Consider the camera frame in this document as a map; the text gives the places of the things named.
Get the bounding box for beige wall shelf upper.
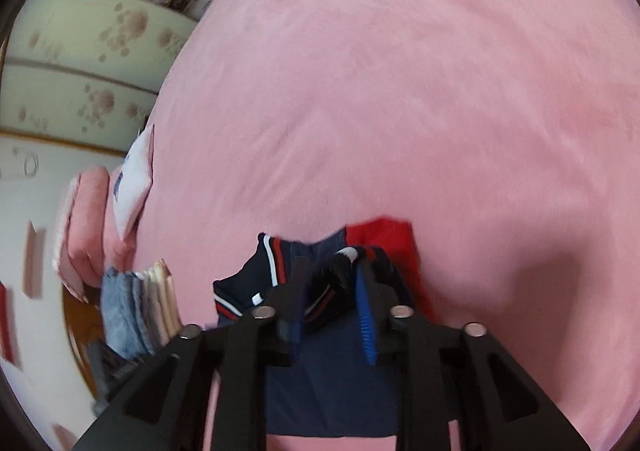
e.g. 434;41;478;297
22;222;46;299

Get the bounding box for navy red varsity jacket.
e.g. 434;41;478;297
213;217;431;438

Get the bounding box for small white pink pillow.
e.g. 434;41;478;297
113;125;154;240

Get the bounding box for red wall shelf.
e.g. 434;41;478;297
0;283;15;364

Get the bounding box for folded blue denim jeans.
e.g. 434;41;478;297
100;267;156;360

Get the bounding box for folded cream clothes stack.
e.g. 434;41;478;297
136;258;182;349

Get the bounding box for floral wardrobe doors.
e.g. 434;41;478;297
1;0;196;152

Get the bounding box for pink plush bed blanket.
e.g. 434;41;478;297
134;0;639;450

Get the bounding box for brown wooden headboard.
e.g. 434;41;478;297
62;285;104;399

